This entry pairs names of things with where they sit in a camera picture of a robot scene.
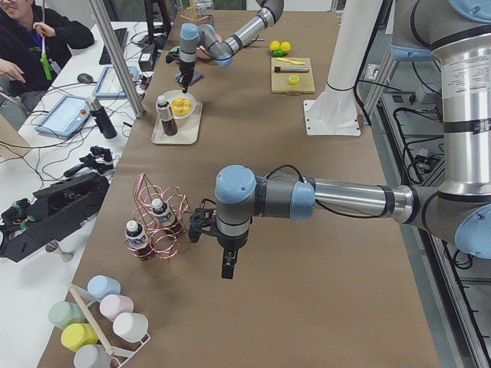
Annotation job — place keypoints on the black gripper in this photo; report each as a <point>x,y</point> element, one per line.
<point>187,67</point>
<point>230,243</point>

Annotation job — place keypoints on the white plate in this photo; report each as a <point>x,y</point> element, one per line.
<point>173,94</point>

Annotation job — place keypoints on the glazed donut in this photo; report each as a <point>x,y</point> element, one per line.
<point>181,106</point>

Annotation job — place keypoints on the white cartoon tray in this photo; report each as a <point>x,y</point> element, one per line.
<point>188,129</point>

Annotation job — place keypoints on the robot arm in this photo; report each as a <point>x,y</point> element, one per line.
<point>192,36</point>
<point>457,33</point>

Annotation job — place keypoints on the tea bottle on tray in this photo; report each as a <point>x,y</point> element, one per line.
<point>166,116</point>

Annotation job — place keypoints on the grey folded cloth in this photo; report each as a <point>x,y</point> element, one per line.
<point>196,77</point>

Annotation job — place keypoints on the tea bottle in rack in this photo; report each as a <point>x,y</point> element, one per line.
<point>138,241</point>
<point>165,217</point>

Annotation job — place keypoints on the wooden stand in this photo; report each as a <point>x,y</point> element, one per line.
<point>198,12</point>

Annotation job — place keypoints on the black thermos bottle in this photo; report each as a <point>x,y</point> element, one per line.
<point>101,118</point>

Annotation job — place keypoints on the steel tube black cap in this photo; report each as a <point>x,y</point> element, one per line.
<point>280,69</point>

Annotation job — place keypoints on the wooden cutting board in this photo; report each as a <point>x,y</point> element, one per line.
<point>279,82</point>

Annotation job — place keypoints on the lime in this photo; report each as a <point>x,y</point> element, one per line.
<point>278,53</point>

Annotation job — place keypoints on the yellow lemon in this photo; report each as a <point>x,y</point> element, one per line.
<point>283,46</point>

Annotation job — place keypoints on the yellow plastic knife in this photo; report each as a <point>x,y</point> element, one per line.
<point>290,61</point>

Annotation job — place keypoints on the computer mouse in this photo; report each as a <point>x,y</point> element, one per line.
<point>84,78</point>

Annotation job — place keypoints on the lemon slice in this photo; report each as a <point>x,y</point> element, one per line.
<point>293,79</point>

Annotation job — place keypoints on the teach pendant tablet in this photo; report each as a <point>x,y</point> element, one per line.
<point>66,118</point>

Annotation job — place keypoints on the white cup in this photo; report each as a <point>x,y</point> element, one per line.
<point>130,326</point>

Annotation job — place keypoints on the pink cup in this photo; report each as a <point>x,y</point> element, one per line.
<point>113,305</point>

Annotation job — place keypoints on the blue cup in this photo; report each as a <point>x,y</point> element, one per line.
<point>100,286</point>

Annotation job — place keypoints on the wooden cup rack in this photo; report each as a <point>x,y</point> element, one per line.
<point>119,355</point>

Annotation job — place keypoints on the person in black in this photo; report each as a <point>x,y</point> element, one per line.
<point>36,44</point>

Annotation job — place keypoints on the grey cup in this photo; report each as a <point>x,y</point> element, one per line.
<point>92,356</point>

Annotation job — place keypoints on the yellow cup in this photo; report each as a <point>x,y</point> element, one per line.
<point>77,335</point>

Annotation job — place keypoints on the black device case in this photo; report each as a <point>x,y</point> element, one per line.
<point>57,212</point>

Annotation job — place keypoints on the green cup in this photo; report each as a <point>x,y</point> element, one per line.
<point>63,314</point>

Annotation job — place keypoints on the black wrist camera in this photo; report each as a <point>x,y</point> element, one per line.
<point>173,55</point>

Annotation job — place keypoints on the aluminium frame post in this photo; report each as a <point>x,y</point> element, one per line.
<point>103,22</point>

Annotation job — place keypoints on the copper wire bottle rack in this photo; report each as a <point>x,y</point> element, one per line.
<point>156,229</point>

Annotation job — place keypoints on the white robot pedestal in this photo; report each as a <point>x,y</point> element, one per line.
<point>334,112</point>

